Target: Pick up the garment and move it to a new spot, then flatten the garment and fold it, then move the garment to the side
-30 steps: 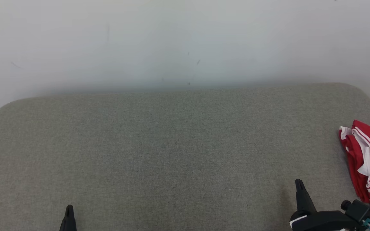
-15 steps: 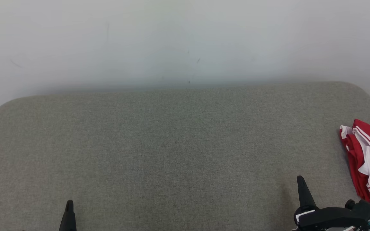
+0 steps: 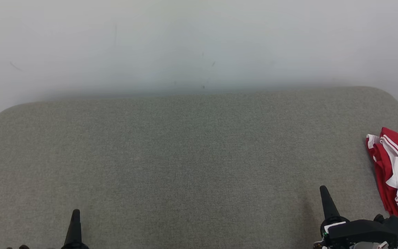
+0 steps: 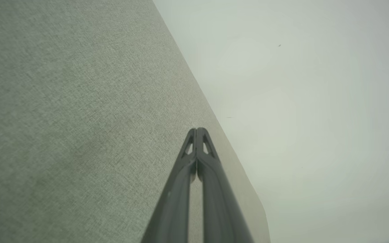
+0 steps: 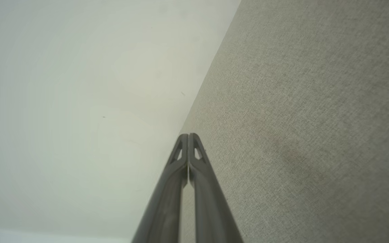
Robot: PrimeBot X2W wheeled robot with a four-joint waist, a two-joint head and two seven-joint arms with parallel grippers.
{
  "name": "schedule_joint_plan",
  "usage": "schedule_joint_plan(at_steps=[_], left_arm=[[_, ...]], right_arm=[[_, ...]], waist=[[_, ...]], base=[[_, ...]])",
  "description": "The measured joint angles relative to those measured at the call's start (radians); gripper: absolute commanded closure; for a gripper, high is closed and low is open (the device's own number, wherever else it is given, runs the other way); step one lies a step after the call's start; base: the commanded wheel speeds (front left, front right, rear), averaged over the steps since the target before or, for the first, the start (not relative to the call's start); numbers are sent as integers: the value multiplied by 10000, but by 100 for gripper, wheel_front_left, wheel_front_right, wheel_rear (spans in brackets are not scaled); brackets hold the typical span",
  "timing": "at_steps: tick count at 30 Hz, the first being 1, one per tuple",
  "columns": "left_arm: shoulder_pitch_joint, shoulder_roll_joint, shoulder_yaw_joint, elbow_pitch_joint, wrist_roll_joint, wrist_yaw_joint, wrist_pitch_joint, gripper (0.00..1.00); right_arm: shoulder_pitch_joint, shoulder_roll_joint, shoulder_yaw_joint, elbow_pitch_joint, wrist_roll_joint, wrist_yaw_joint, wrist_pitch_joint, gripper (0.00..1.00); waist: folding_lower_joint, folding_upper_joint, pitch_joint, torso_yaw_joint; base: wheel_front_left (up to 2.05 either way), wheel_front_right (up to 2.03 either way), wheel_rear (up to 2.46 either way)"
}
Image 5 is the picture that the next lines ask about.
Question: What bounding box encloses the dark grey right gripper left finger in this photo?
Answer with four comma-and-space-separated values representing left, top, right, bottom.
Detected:
131, 134, 188, 243

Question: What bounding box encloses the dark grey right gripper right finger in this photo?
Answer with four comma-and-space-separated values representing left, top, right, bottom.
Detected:
188, 133, 244, 243

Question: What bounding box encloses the grey fabric sofa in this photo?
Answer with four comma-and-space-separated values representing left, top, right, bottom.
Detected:
179, 0, 389, 243

